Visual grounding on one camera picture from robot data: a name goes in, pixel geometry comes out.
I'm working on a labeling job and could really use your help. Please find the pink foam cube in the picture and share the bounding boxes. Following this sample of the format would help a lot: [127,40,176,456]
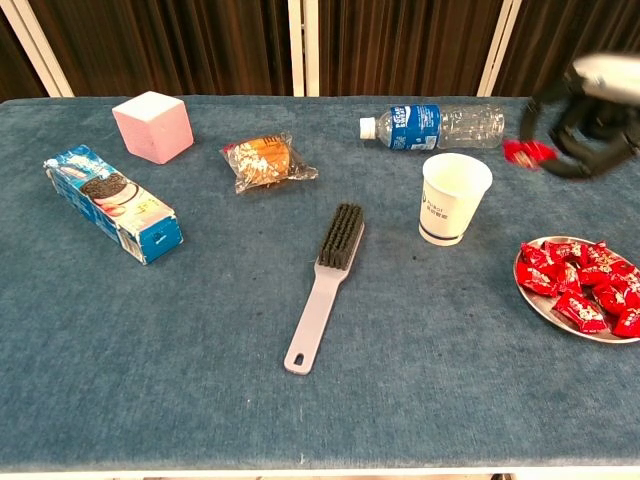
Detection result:
[111,90,195,165]

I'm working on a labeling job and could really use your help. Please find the bread in clear wrapper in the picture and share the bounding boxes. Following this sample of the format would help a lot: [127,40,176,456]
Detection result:
[221,131,320,195]

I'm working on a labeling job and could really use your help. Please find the white frame post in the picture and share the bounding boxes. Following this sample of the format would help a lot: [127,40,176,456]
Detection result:
[287,0,306,98]
[477,0,525,98]
[0,0,76,99]
[304,0,321,98]

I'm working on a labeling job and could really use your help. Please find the blue table cloth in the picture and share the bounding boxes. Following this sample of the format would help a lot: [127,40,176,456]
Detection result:
[0,95,640,471]

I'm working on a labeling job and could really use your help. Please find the clear bottle blue label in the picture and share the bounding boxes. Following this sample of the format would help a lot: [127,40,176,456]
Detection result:
[358,103,506,152]

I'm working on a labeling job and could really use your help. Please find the dark brown curtain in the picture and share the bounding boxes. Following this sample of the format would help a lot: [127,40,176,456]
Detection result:
[0,12,49,101]
[492,0,640,98]
[318,0,506,98]
[27,0,294,98]

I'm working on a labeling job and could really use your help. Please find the white paper cup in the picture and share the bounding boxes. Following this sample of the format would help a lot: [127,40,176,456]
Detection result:
[418,152,495,247]

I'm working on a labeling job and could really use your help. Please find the blue Oreo cookie box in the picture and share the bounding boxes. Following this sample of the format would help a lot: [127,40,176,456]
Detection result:
[43,144,185,266]

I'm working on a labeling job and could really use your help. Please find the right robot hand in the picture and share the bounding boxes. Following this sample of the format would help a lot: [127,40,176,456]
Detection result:
[519,52,640,179]

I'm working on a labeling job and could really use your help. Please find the grey brush black bristles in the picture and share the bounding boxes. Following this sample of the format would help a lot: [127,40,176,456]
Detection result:
[283,202,366,376]

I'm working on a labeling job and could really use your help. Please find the silver metal plate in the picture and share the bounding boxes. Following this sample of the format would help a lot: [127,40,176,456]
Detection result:
[513,235,640,345]

